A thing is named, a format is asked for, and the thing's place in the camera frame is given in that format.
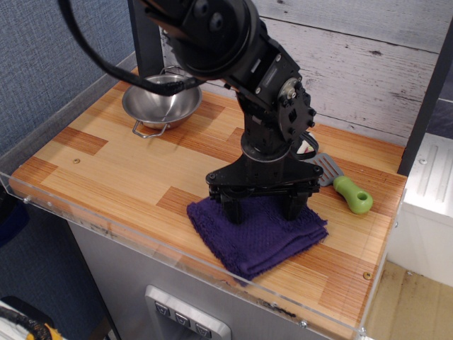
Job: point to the plush sushi roll toy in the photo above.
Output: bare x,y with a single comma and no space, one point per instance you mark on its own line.
308,147

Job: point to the white metal cabinet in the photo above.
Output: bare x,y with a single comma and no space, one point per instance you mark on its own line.
421,240

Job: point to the silver dispenser button panel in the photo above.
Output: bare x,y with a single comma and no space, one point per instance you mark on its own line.
176,319

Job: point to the purple towel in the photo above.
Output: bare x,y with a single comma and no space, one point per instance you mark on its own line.
262,240

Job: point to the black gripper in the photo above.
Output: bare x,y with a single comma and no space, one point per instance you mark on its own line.
289,176

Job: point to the clear acrylic table guard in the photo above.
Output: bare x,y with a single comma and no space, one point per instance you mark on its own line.
127,197

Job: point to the grey spatula green handle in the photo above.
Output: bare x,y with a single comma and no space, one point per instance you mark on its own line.
359,200

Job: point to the steel bowl with handles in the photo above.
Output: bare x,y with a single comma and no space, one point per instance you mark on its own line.
154,114

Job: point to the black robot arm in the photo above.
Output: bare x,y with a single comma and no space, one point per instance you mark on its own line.
227,41

